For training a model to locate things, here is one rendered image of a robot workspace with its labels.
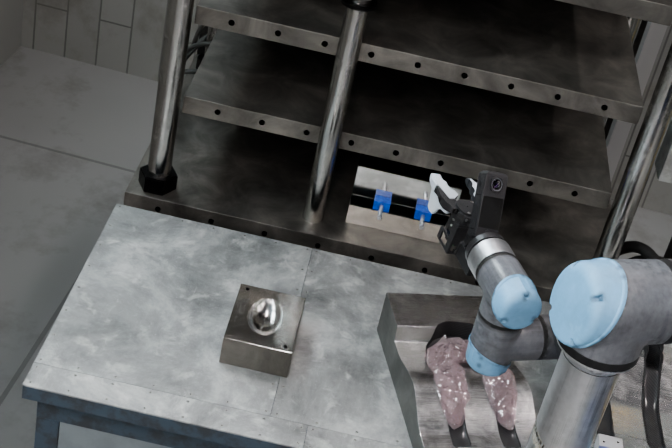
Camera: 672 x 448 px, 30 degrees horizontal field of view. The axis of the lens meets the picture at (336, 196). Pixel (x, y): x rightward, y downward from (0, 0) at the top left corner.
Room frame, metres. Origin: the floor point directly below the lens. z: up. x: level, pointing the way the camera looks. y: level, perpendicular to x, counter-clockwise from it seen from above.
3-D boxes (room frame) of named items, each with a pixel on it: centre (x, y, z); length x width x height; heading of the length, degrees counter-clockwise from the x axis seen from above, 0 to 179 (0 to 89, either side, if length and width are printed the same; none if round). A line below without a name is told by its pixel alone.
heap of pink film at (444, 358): (2.10, -0.36, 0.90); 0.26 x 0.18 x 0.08; 17
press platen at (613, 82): (3.11, -0.13, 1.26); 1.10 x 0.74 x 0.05; 90
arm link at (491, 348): (1.65, -0.32, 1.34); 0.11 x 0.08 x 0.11; 112
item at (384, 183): (2.98, -0.17, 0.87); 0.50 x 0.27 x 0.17; 0
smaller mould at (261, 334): (2.17, 0.09, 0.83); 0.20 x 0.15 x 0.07; 0
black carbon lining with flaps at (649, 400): (2.16, -0.70, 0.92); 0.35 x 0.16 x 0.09; 0
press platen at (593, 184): (3.11, -0.13, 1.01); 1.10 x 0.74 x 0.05; 90
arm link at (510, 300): (1.65, -0.30, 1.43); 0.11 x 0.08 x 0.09; 22
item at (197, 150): (3.06, -0.13, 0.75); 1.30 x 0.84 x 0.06; 90
